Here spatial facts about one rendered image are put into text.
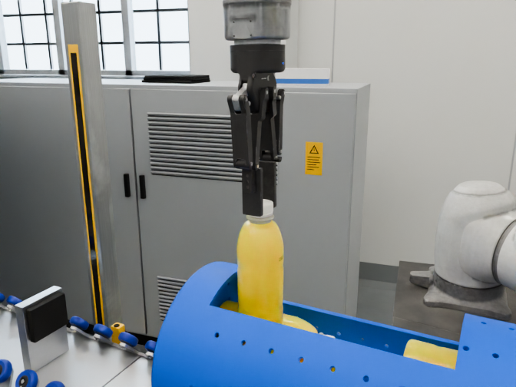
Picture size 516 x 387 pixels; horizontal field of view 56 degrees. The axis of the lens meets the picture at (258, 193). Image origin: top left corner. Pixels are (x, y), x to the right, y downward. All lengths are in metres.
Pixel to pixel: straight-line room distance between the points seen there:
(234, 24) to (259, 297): 0.38
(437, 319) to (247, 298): 0.54
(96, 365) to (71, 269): 1.81
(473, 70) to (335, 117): 1.42
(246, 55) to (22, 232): 2.55
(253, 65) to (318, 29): 2.74
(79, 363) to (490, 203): 0.94
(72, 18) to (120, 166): 1.30
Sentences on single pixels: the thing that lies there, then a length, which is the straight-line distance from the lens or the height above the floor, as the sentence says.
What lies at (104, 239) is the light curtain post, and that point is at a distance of 1.42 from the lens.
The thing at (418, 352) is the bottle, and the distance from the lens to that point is 0.71.
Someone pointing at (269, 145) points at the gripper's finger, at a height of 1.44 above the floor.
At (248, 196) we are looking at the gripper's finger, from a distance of 0.69.
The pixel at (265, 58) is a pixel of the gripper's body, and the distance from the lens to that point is 0.64.
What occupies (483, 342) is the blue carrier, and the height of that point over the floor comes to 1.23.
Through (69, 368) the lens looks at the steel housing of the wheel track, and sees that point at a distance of 1.17.
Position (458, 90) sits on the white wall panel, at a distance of 3.31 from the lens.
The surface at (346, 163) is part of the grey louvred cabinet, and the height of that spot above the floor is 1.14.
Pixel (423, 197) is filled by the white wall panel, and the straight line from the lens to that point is 3.42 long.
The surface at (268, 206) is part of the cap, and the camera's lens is 0.70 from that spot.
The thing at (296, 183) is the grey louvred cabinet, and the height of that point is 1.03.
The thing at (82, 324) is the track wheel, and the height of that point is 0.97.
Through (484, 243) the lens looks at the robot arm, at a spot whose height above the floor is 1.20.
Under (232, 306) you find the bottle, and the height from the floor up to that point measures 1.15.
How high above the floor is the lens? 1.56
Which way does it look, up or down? 16 degrees down
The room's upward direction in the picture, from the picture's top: straight up
